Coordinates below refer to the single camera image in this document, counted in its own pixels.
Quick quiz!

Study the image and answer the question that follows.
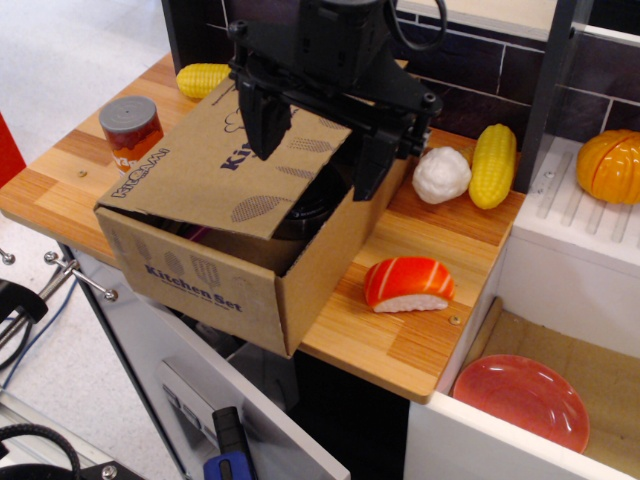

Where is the white toy oven door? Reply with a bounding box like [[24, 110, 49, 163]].
[[73, 250, 350, 479]]

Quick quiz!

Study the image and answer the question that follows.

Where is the black pot inside box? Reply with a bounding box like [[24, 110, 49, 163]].
[[273, 164, 348, 241]]

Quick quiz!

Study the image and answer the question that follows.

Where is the orange toy pumpkin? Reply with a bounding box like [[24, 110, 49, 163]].
[[576, 129, 639, 205]]

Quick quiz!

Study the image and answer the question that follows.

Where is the orange can with grey lid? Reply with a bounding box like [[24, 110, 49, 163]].
[[99, 95, 164, 175]]

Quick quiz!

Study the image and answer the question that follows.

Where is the red plastic plate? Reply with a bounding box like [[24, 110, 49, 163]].
[[452, 354, 591, 454]]

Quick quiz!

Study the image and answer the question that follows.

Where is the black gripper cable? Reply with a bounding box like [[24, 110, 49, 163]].
[[381, 0, 449, 53]]

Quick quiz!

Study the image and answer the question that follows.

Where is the yellow toy corn left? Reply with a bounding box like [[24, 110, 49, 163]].
[[176, 63, 231, 99]]

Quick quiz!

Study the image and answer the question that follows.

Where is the metal clamp with black handle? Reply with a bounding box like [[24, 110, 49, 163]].
[[1, 251, 119, 371]]

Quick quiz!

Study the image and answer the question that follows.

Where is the yellow toy corn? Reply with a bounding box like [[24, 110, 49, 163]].
[[468, 124, 517, 210], [176, 63, 231, 99]]

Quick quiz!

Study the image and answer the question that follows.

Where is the white toy cauliflower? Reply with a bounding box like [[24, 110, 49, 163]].
[[412, 147, 472, 205]]

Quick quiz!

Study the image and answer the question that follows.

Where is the toy salmon sushi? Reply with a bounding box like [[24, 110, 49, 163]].
[[363, 256, 456, 313]]

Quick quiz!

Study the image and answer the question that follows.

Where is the yellow toy corn right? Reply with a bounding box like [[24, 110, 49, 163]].
[[468, 124, 517, 210]]

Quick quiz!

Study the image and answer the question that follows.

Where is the white dish drying rack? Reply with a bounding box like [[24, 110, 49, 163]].
[[512, 137, 639, 277]]

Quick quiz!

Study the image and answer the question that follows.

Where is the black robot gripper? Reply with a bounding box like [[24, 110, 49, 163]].
[[228, 1, 443, 201]]

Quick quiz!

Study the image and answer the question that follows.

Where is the black braided cable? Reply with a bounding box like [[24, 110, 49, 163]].
[[0, 423, 82, 480]]

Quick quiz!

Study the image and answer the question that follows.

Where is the brown cardboard kitchen set box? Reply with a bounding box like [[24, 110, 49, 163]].
[[95, 80, 409, 356]]

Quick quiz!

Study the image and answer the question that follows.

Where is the black and blue tool handle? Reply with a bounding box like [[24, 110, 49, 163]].
[[203, 407, 258, 480]]

